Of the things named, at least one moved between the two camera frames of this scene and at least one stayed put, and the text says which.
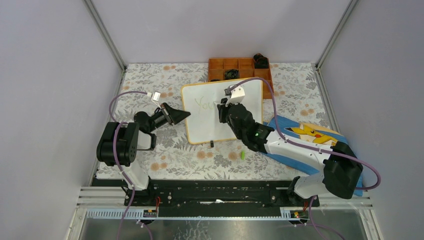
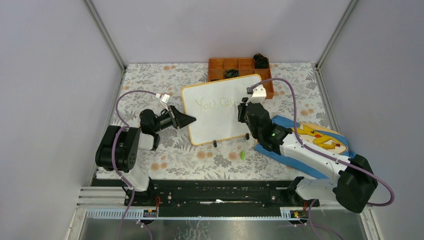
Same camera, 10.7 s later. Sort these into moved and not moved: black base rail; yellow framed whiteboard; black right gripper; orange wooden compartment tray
Moved: black right gripper
Not moved: black base rail; orange wooden compartment tray; yellow framed whiteboard
